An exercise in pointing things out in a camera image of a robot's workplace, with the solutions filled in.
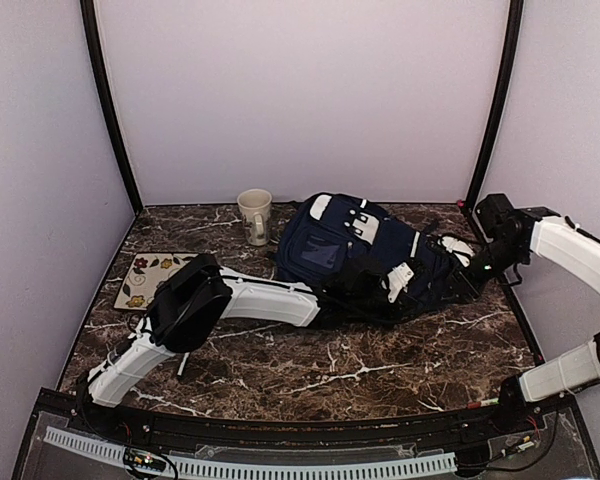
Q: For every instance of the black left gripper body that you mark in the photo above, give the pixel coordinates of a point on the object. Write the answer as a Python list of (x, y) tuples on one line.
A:
[(362, 305)]

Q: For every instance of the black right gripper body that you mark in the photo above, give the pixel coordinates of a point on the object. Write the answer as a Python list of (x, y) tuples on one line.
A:
[(459, 275)]

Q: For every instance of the navy blue student backpack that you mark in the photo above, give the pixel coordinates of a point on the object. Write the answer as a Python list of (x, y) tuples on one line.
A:
[(329, 228)]

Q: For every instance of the red white pen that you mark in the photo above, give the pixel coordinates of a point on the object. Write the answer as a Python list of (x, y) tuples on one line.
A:
[(483, 403)]

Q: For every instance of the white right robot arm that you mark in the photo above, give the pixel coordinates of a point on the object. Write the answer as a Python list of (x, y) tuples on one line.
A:
[(546, 241)]

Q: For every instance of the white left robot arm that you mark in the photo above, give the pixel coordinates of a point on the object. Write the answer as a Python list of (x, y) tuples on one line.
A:
[(187, 307)]

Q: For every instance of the cream seashell mug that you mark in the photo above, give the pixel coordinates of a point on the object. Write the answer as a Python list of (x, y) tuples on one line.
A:
[(255, 209)]

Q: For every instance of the blue capped marker pen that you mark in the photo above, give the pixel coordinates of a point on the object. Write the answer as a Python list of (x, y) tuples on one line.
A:
[(182, 365)]

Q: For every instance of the black front table rail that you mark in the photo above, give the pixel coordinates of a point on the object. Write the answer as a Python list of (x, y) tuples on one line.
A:
[(461, 426)]

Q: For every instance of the white cable duct strip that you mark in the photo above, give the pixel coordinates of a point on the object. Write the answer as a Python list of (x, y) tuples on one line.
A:
[(226, 463)]

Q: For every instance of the black right frame post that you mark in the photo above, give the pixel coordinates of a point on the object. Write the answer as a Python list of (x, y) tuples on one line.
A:
[(505, 70)]

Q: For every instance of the black frame post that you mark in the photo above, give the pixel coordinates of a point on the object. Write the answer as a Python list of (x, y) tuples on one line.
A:
[(108, 109), (505, 70)]

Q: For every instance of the black left frame post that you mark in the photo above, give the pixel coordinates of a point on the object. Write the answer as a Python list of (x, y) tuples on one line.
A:
[(108, 109)]

